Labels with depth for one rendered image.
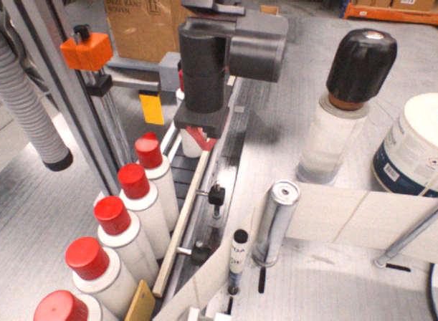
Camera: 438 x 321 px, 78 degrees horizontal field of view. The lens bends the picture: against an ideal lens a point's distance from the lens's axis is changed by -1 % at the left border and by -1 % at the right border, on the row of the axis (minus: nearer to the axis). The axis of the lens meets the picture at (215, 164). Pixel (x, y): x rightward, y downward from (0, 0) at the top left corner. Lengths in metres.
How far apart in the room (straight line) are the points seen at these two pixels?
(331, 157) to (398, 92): 0.60
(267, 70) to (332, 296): 0.36
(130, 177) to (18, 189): 0.47
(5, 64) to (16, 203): 0.48
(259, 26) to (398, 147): 0.39
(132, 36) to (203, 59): 0.76
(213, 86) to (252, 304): 0.33
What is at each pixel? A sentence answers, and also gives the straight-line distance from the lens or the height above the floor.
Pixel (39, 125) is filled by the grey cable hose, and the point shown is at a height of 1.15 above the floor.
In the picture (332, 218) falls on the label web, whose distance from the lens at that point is 0.44.
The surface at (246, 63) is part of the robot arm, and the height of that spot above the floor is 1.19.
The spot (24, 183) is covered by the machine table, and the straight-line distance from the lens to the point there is 0.79.
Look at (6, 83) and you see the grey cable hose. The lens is 0.33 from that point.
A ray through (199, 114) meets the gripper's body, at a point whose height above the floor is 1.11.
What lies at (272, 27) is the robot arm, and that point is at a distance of 0.33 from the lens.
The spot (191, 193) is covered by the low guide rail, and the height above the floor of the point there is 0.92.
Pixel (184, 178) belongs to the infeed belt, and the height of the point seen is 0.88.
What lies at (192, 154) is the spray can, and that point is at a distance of 0.62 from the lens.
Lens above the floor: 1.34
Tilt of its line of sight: 48 degrees down
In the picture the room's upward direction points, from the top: straight up
